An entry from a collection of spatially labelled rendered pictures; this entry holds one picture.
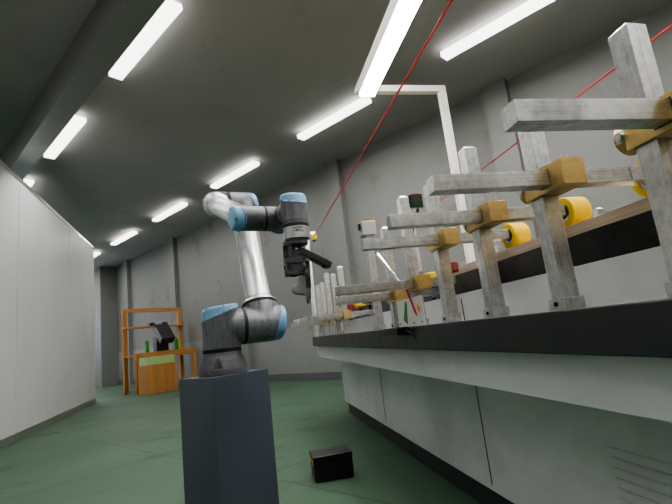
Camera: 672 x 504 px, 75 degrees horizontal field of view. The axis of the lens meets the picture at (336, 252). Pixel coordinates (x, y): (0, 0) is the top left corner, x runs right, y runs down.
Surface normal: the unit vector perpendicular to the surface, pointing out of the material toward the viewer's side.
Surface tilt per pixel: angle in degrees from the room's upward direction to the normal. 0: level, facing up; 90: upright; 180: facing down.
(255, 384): 90
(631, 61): 90
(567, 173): 90
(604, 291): 90
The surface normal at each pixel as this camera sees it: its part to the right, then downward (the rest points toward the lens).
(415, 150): -0.69, -0.06
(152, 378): 0.76, -0.21
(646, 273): -0.98, 0.07
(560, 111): 0.18, -0.20
